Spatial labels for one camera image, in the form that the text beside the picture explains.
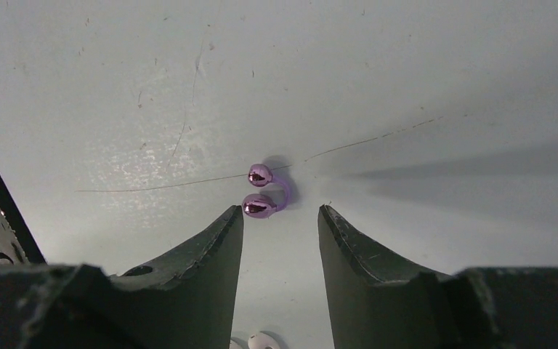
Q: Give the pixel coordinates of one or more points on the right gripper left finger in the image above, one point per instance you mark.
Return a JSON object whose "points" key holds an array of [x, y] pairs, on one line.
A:
{"points": [[184, 298]]}

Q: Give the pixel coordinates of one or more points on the white earbud upper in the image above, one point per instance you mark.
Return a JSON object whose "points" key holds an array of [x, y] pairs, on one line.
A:
{"points": [[261, 340]]}

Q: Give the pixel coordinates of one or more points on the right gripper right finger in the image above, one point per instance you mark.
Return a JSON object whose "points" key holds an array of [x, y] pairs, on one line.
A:
{"points": [[380, 299]]}

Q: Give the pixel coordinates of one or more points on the purple earbud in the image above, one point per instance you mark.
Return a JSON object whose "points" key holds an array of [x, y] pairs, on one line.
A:
{"points": [[262, 205]]}

